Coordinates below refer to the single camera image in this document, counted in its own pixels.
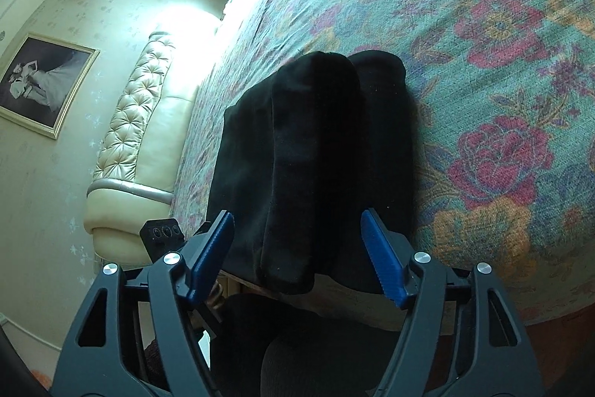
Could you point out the framed black and white picture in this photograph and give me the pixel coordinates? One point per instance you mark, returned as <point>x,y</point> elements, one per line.
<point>44,83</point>

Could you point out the black studded pants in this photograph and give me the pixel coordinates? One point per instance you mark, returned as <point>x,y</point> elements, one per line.
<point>297,146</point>

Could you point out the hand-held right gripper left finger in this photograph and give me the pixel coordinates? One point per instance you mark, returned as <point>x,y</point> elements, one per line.
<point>209,257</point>

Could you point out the cream tufted leather headboard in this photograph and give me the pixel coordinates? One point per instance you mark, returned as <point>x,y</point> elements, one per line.
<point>139,132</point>

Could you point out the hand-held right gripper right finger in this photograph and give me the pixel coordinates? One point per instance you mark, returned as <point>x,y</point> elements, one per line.
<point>383,257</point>

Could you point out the floral bedspread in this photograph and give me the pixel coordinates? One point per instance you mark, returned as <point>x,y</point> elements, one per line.
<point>465,53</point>

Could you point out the person's dark clothing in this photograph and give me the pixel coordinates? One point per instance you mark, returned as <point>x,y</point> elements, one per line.
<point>302,355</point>

